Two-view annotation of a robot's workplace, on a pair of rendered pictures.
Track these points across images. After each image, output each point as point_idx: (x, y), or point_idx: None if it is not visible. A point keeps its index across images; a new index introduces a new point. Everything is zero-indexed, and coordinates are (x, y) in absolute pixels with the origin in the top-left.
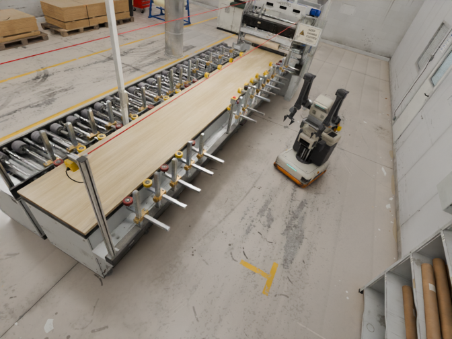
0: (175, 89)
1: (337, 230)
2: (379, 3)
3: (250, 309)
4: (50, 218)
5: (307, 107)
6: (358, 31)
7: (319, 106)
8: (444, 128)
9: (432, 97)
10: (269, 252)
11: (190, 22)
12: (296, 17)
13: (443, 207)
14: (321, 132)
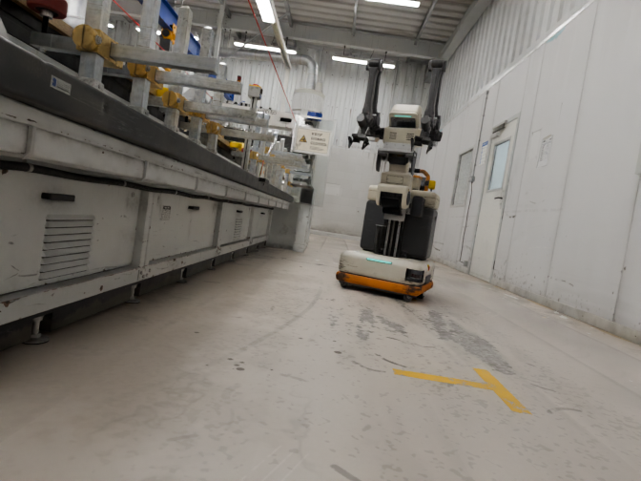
0: None
1: (530, 334)
2: (366, 178)
3: (527, 443)
4: None
5: (377, 135)
6: (353, 215)
7: (401, 117)
8: (562, 182)
9: (510, 191)
10: (445, 358)
11: None
12: (288, 127)
13: None
14: (426, 134)
